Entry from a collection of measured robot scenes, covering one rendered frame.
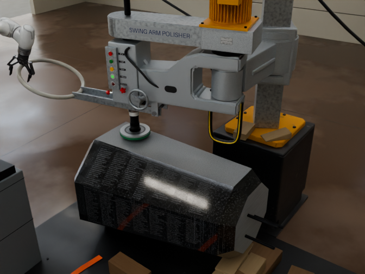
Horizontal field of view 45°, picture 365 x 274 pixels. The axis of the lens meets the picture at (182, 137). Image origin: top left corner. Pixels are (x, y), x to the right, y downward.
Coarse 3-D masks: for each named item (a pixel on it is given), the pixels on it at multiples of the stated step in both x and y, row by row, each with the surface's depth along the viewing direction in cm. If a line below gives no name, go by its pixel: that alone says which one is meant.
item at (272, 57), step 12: (264, 48) 285; (276, 48) 297; (288, 48) 299; (252, 60) 271; (264, 60) 286; (276, 60) 301; (288, 60) 304; (252, 72) 276; (264, 72) 291; (276, 72) 305; (252, 84) 281
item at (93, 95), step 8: (88, 88) 318; (80, 96) 310; (88, 96) 307; (96, 96) 305; (104, 96) 316; (104, 104) 306; (112, 104) 303; (120, 104) 300; (128, 104) 298; (160, 104) 302; (144, 112) 296; (152, 112) 289; (160, 112) 291
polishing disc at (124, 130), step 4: (128, 124) 320; (140, 124) 320; (144, 124) 320; (124, 128) 315; (128, 128) 315; (144, 128) 315; (148, 128) 315; (120, 132) 312; (124, 132) 310; (128, 132) 310; (132, 132) 310; (136, 132) 310; (140, 132) 310; (144, 132) 310; (148, 132) 310; (128, 136) 305; (132, 136) 304; (136, 136) 304; (140, 136) 305
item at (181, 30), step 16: (112, 16) 270; (128, 16) 270; (144, 16) 270; (160, 16) 270; (176, 16) 270; (192, 16) 270; (112, 32) 272; (128, 32) 267; (144, 32) 263; (160, 32) 259; (176, 32) 255; (192, 32) 252; (208, 32) 247; (224, 32) 243; (240, 32) 240; (256, 32) 245; (208, 48) 251; (224, 48) 248; (240, 48) 244
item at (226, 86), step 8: (216, 72) 261; (224, 72) 258; (232, 72) 258; (240, 72) 261; (216, 80) 263; (224, 80) 260; (232, 80) 260; (240, 80) 264; (216, 88) 265; (224, 88) 262; (232, 88) 263; (240, 88) 267; (216, 96) 268; (224, 96) 265; (232, 96) 265; (240, 96) 270
